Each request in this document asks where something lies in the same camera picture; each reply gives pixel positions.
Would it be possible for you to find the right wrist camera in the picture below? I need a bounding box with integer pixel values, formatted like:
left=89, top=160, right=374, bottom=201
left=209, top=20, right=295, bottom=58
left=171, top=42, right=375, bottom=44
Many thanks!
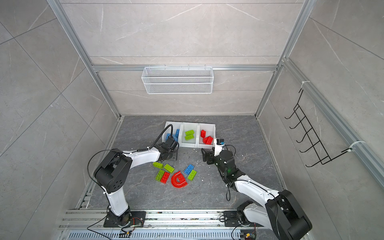
left=213, top=138, right=225, bottom=157

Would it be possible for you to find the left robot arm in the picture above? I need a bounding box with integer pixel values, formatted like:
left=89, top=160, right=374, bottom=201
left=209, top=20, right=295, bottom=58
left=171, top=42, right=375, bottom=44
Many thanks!
left=94, top=137, right=179, bottom=222

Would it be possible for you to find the red lego brick bottom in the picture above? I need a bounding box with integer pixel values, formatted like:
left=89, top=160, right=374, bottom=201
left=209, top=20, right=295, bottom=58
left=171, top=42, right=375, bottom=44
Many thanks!
left=206, top=136, right=213, bottom=145

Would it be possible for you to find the white wire mesh basket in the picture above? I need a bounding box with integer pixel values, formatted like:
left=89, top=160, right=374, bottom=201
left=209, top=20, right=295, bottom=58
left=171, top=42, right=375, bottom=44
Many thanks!
left=142, top=67, right=214, bottom=95

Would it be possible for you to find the blue lego brick underside up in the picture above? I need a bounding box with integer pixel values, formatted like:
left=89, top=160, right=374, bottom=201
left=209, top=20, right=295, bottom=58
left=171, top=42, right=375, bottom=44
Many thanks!
left=184, top=164, right=194, bottom=175

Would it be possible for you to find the green lego brick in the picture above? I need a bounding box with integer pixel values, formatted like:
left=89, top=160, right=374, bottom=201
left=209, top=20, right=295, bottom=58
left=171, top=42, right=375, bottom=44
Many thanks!
left=153, top=162, right=164, bottom=169
left=164, top=164, right=175, bottom=173
left=185, top=130, right=195, bottom=136
left=155, top=170, right=165, bottom=182
left=185, top=135, right=195, bottom=141

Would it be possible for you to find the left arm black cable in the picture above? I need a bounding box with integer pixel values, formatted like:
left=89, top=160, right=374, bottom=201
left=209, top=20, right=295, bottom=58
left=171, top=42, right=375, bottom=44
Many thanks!
left=149, top=123, right=174, bottom=149

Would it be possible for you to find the green lego brick underside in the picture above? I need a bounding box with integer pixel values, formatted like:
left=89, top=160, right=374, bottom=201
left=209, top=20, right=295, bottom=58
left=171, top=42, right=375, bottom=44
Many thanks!
left=188, top=170, right=197, bottom=181

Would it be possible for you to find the red lego brick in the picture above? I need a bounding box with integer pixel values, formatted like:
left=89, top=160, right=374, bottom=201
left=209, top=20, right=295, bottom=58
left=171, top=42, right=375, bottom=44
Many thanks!
left=203, top=136, right=210, bottom=144
left=206, top=136, right=213, bottom=145
left=200, top=130, right=206, bottom=139
left=160, top=172, right=170, bottom=184

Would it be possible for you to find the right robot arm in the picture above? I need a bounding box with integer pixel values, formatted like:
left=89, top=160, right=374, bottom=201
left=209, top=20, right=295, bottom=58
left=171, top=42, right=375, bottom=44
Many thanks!
left=201, top=149, right=313, bottom=240

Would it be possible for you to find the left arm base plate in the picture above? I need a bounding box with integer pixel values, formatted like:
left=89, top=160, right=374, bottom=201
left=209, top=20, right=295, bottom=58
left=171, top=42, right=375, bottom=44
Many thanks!
left=103, top=209, right=147, bottom=228

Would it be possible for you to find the black wire hook rack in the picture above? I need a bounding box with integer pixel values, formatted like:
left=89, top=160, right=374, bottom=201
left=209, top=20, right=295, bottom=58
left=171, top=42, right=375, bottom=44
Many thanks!
left=284, top=89, right=366, bottom=168

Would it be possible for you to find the white three-compartment bin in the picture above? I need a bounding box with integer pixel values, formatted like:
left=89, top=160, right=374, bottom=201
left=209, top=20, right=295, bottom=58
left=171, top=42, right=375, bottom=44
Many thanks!
left=165, top=122, right=216, bottom=149

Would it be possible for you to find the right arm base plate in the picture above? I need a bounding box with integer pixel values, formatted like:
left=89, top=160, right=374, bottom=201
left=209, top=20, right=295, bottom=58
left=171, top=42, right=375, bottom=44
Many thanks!
left=219, top=211, right=262, bottom=227

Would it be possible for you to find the metal front rail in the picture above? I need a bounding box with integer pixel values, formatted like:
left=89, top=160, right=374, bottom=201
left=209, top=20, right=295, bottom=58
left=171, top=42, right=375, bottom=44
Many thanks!
left=58, top=209, right=277, bottom=240

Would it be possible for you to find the red arch lego piece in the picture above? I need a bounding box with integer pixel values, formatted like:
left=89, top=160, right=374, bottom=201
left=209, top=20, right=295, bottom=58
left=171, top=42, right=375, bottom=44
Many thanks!
left=171, top=171, right=188, bottom=188

